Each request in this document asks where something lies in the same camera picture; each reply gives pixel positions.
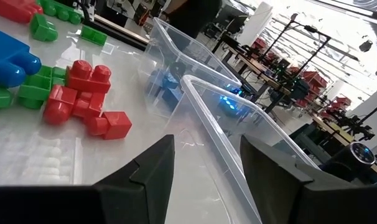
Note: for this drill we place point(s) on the person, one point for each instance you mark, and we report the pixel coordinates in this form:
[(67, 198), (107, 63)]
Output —
[(194, 15)]

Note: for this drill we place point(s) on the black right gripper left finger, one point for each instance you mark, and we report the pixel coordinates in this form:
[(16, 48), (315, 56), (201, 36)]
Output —
[(114, 199)]

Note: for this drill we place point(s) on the red storage bin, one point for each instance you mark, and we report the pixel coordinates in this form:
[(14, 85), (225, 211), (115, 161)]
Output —
[(314, 79), (260, 44)]

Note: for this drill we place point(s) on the large red toy block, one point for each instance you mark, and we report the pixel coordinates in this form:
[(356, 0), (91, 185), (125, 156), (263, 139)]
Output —
[(17, 9)]

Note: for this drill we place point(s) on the computer with blue lights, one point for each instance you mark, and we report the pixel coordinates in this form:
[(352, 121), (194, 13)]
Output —
[(229, 104)]

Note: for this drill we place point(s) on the clear plastic bin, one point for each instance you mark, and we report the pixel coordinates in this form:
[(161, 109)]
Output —
[(176, 53), (204, 109)]

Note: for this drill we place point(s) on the black cylindrical device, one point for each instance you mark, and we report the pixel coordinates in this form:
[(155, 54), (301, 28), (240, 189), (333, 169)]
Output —
[(353, 163)]

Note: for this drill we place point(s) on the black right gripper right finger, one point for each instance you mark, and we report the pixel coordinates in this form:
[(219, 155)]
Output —
[(285, 196)]

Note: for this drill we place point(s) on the black metal stand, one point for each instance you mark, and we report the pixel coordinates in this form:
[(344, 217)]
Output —
[(306, 49)]

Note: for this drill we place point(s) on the blue toy block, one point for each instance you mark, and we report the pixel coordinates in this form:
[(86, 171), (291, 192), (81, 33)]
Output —
[(173, 97), (8, 59), (170, 81)]

